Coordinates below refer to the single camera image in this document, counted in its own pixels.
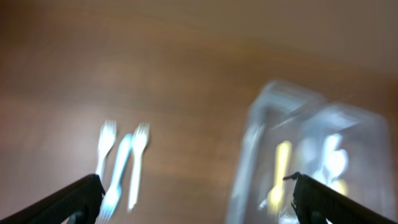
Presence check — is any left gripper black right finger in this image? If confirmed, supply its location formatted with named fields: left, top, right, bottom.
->
left=283, top=172, right=396, bottom=224

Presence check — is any yellow plastic spoon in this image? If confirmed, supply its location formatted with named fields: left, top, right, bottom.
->
left=330, top=179, right=348, bottom=195

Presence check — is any left clear plastic container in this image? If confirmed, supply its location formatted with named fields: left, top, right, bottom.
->
left=225, top=81, right=325, bottom=224

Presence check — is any white plastic spoon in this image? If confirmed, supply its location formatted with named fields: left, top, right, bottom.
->
left=313, top=133, right=349, bottom=185

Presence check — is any white plastic fork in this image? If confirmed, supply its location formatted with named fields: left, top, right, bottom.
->
left=95, top=120, right=117, bottom=180
left=98, top=133, right=133, bottom=223
left=127, top=123, right=150, bottom=213
left=231, top=124, right=264, bottom=198

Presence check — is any yellow plastic fork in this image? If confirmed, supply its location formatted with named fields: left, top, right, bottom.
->
left=267, top=141, right=292, bottom=215

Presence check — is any right clear plastic container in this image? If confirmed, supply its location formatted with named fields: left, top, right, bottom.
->
left=290, top=104, right=396, bottom=220

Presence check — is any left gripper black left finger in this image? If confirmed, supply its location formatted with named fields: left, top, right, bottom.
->
left=1, top=174, right=105, bottom=224

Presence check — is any clear plastic container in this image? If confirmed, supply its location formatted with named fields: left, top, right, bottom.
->
left=290, top=104, right=396, bottom=220
left=225, top=81, right=325, bottom=224

